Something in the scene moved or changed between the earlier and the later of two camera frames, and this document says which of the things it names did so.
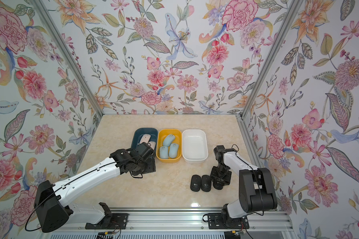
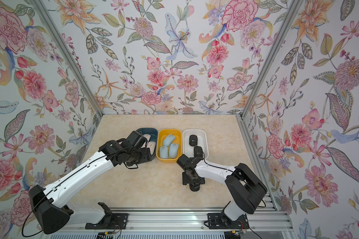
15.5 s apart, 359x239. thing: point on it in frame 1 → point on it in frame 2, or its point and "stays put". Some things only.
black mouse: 206,183 → 198,152
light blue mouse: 173,152 stays put
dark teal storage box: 138,133 stays put
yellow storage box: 160,135 stays put
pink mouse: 152,144 stays put
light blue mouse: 169,140 stays put
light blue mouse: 164,152 stays put
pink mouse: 145,138 stays put
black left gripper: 152,167 → 146,157
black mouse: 195,183 stays put
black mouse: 218,184 → 193,140
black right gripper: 225,179 → 185,179
